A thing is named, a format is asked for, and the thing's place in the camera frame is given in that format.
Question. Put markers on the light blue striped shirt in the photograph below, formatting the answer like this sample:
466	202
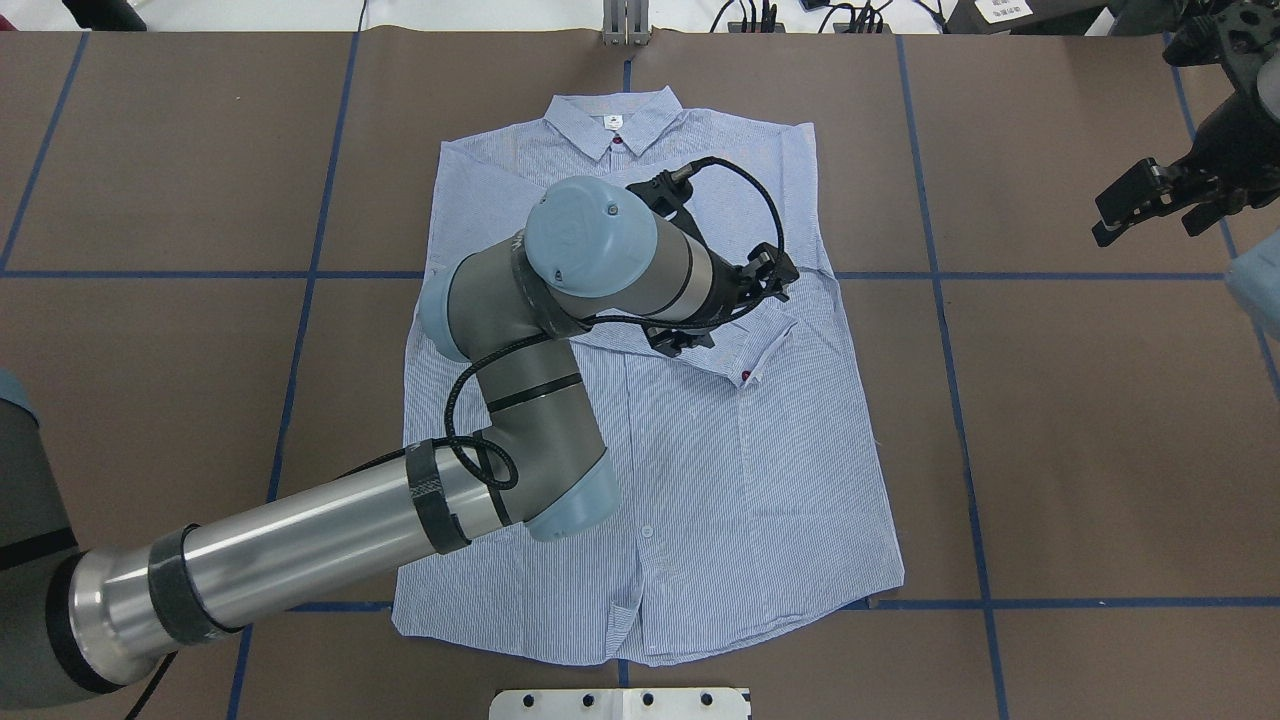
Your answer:
752	496

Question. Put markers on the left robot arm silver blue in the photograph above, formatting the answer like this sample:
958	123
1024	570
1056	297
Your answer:
674	257

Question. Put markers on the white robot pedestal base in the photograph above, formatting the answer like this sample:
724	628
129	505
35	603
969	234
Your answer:
623	703

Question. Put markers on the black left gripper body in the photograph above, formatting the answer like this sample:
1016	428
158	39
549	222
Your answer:
752	283

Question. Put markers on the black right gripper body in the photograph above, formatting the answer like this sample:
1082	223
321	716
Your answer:
1232	135

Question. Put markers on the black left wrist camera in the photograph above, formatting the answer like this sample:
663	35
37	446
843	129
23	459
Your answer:
667	195

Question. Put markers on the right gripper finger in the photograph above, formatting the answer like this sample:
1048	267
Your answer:
1207	213
1145	191

